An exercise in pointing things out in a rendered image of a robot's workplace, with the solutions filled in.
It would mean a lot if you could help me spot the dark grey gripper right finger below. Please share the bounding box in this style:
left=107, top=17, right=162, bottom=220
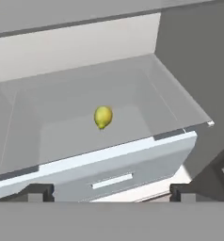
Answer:
left=168, top=183, right=224, bottom=203

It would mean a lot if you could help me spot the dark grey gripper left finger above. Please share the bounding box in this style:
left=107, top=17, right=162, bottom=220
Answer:
left=0, top=183, right=56, bottom=203

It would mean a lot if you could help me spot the pale blue fridge drawer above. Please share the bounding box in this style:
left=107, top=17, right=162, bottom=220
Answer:
left=0, top=130, right=199, bottom=202

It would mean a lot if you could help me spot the clear glass fridge shelf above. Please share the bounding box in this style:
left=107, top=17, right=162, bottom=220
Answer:
left=0, top=53, right=216, bottom=185

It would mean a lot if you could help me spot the grey fridge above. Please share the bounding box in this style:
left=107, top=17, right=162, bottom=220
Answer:
left=0, top=0, right=224, bottom=203

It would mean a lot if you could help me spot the yellow-green lemon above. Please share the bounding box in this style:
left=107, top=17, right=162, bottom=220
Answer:
left=93, top=105, right=114, bottom=131

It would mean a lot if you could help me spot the white drawer handle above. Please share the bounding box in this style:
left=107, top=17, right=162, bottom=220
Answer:
left=90, top=172, right=135, bottom=190

